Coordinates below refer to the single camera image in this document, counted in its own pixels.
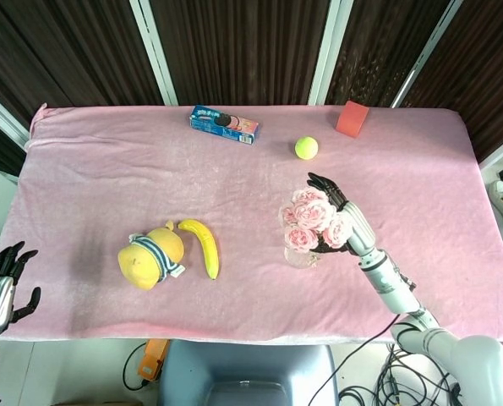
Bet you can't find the pink fleece table cloth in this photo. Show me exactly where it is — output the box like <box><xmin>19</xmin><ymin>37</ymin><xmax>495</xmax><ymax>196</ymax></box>
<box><xmin>0</xmin><ymin>102</ymin><xmax>503</xmax><ymax>348</ymax></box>

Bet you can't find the orange device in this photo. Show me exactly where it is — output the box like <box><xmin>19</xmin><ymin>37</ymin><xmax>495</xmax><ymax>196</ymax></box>
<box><xmin>137</xmin><ymin>337</ymin><xmax>171</xmax><ymax>377</ymax></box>

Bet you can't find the clear glass vase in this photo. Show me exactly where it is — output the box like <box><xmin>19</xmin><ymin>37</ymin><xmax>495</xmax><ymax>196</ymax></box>
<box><xmin>283</xmin><ymin>206</ymin><xmax>325</xmax><ymax>270</ymax></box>

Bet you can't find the yellow-green tennis ball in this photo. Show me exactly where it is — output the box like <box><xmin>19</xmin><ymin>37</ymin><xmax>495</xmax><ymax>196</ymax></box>
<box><xmin>294</xmin><ymin>135</ymin><xmax>320</xmax><ymax>161</ymax></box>

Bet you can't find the pink rose bouquet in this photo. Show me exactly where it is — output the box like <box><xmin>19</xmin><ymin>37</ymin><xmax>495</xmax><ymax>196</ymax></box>
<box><xmin>279</xmin><ymin>187</ymin><xmax>353</xmax><ymax>255</ymax></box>

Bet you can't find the yellow banana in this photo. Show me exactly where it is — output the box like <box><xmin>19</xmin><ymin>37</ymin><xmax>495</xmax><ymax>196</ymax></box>
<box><xmin>178</xmin><ymin>218</ymin><xmax>221</xmax><ymax>281</ymax></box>

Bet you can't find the yellow plush toy striped scarf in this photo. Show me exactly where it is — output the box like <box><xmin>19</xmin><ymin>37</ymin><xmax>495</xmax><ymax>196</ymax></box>
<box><xmin>116</xmin><ymin>219</ymin><xmax>188</xmax><ymax>292</ymax></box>

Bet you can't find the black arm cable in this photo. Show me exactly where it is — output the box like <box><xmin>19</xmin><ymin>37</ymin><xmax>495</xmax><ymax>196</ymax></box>
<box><xmin>308</xmin><ymin>313</ymin><xmax>404</xmax><ymax>406</ymax></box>

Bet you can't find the grey-blue chair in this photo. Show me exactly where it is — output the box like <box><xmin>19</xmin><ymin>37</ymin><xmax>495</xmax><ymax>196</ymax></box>
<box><xmin>156</xmin><ymin>339</ymin><xmax>341</xmax><ymax>406</ymax></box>

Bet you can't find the right black-silver robot hand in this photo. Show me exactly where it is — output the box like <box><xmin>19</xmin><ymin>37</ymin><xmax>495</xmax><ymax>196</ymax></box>
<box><xmin>306</xmin><ymin>172</ymin><xmax>380</xmax><ymax>261</ymax></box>

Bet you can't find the white partition post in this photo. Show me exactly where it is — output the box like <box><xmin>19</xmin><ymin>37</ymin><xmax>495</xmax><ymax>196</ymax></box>
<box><xmin>308</xmin><ymin>0</ymin><xmax>354</xmax><ymax>107</ymax></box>
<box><xmin>0</xmin><ymin>83</ymin><xmax>30</xmax><ymax>148</ymax></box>
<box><xmin>478</xmin><ymin>128</ymin><xmax>503</xmax><ymax>171</ymax></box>
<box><xmin>390</xmin><ymin>0</ymin><xmax>464</xmax><ymax>109</ymax></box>
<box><xmin>128</xmin><ymin>0</ymin><xmax>179</xmax><ymax>107</ymax></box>

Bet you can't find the black device cable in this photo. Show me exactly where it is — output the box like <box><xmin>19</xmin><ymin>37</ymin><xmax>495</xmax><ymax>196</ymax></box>
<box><xmin>122</xmin><ymin>342</ymin><xmax>151</xmax><ymax>392</ymax></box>

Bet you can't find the blue cookie box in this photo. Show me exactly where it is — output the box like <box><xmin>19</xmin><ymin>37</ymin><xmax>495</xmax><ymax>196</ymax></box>
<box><xmin>189</xmin><ymin>104</ymin><xmax>260</xmax><ymax>146</ymax></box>

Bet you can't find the red-orange block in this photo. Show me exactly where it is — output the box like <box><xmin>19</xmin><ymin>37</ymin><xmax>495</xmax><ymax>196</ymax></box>
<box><xmin>335</xmin><ymin>100</ymin><xmax>370</xmax><ymax>139</ymax></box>

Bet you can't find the black floor cable bundle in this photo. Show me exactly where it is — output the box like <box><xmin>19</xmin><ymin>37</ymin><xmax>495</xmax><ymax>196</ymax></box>
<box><xmin>338</xmin><ymin>343</ymin><xmax>466</xmax><ymax>406</ymax></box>

